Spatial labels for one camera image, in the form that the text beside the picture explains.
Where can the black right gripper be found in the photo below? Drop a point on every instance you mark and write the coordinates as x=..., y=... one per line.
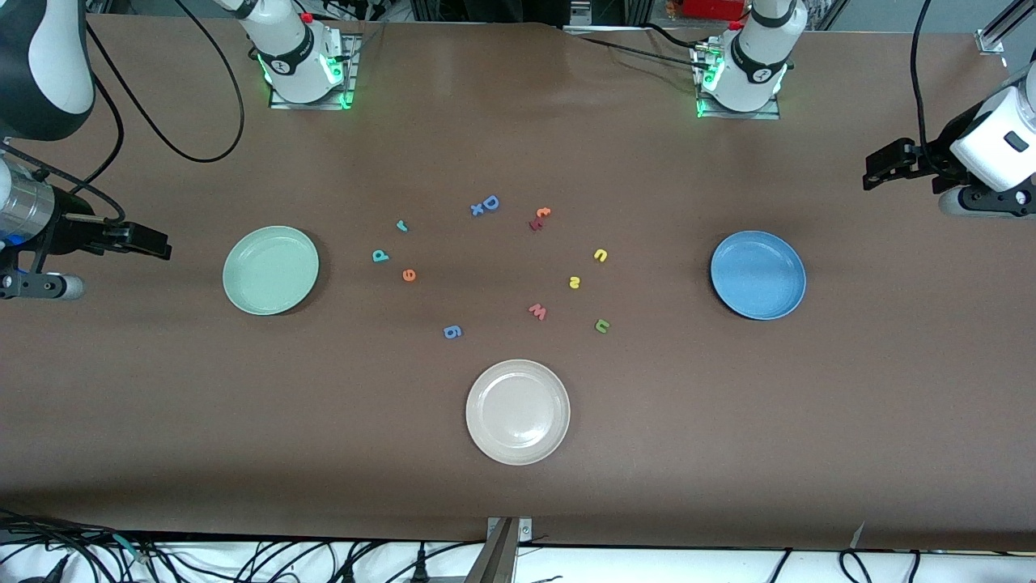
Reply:
x=71, y=232

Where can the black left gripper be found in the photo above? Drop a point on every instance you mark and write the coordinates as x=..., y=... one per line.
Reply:
x=931, y=157

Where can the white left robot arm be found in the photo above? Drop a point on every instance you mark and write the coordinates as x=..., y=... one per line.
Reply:
x=757, y=65

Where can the green plate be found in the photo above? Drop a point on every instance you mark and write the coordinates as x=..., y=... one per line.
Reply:
x=271, y=271

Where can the blue plate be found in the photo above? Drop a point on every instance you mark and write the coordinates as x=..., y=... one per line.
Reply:
x=758, y=275

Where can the brown table cover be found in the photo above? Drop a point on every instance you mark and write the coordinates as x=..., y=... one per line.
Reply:
x=243, y=445

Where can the red box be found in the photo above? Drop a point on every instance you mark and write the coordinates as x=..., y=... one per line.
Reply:
x=712, y=8

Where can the blue foam letter g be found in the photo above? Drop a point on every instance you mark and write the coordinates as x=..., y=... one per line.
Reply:
x=452, y=332

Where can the blue foam letter D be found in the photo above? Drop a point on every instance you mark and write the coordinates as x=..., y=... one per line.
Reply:
x=496, y=203

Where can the red foam letter w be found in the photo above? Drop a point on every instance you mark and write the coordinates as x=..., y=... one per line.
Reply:
x=538, y=312

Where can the beige plate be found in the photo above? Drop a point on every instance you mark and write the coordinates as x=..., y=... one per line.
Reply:
x=518, y=412

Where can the black power plug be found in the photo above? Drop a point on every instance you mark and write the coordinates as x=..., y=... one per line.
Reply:
x=419, y=567

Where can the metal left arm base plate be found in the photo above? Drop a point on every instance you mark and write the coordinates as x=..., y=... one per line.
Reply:
x=769, y=115

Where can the aluminium corner rail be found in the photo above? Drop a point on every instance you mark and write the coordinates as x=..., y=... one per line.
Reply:
x=999, y=28

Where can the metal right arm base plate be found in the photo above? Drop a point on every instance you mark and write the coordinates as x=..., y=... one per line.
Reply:
x=353, y=57

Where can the aluminium frame structure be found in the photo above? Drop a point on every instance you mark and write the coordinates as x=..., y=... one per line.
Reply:
x=639, y=10

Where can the aluminium table bracket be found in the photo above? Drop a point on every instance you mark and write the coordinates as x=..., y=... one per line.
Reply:
x=502, y=559

